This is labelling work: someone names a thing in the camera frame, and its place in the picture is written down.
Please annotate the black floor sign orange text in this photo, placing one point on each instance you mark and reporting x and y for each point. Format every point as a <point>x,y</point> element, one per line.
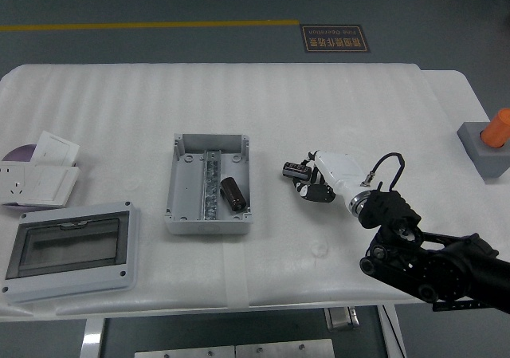
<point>335,38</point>

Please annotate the grey block base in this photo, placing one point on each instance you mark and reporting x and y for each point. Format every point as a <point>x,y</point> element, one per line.
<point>492,162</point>

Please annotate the white wall socket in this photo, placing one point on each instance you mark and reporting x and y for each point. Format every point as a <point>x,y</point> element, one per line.
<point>14,182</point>

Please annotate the grey open junction box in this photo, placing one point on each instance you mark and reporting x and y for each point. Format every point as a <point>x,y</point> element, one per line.
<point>187,190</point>

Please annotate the grey cover with clear window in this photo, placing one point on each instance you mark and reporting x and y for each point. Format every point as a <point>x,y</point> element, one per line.
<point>71,246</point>

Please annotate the orange cylinder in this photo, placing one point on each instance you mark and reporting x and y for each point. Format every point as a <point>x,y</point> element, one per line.
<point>497,131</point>

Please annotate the white switch panel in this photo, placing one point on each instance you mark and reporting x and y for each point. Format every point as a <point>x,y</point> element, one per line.
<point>52,184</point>
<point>56,148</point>

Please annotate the purple disc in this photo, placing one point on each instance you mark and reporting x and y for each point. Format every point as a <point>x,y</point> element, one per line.
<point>22,154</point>

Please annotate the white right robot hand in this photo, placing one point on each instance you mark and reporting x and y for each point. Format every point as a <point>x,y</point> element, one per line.
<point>340,168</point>

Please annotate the metal mounting rail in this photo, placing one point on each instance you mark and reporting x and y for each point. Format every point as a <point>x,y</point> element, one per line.
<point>210,178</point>

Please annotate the black printed cylindrical battery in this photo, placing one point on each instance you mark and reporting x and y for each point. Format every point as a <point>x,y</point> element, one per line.
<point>295,169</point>

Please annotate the grey metal plate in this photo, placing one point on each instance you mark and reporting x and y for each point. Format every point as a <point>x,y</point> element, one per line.
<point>183,352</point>
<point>285,350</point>

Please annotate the white table leg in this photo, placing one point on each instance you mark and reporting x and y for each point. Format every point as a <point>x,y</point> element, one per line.
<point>392,330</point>
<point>92,338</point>

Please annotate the black table control panel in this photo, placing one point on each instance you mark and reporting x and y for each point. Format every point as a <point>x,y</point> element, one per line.
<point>454,306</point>

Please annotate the dark brown cylindrical battery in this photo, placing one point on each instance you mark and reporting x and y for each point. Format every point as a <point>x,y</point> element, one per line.
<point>233,193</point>

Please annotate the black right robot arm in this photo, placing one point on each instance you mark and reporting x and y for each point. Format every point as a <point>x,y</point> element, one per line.
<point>418,246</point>

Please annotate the metal bracket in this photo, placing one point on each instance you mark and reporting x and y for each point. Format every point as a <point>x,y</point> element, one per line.
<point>342,319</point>

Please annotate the white foam mat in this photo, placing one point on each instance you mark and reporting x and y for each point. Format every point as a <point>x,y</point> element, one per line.
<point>279,107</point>

